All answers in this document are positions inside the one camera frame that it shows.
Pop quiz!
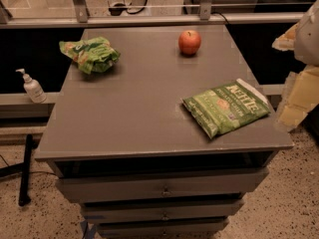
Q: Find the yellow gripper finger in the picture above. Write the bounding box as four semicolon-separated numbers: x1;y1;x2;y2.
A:
276;66;319;129
272;24;298;51

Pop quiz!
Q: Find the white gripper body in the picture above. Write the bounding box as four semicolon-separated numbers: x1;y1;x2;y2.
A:
294;0;319;66

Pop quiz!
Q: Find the red apple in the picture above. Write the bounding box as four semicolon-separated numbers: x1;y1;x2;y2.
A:
178;30;201;56

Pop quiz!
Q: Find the green rice chip bag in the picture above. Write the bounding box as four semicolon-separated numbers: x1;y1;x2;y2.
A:
59;37;121;75

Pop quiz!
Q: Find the green Kettle chip bag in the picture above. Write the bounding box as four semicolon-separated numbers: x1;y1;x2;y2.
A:
182;79;270;138

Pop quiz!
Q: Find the middle grey drawer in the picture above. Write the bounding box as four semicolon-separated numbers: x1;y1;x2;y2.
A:
81;198;243;223

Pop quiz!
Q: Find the grey drawer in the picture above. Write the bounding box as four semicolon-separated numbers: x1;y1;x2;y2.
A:
56;167;269;203
81;198;243;223
98;217;228;239

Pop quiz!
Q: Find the grey drawer cabinet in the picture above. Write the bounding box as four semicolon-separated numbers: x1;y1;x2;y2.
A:
34;25;295;239

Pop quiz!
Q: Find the black floor fixture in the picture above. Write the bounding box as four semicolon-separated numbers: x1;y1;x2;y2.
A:
108;0;129;16

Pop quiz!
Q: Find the bottom grey drawer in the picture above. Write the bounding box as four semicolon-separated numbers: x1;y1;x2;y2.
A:
98;217;228;239

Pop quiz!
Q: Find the top grey drawer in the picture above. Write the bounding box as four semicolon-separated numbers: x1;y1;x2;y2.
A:
56;167;269;203

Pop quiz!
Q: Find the white pump dispenser bottle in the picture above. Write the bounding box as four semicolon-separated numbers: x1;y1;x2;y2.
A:
18;69;47;104

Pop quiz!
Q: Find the black stand leg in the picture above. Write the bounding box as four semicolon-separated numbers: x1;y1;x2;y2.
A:
0;134;34;207

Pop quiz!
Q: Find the metal railing frame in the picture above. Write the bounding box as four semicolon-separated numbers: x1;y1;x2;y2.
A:
0;0;316;29

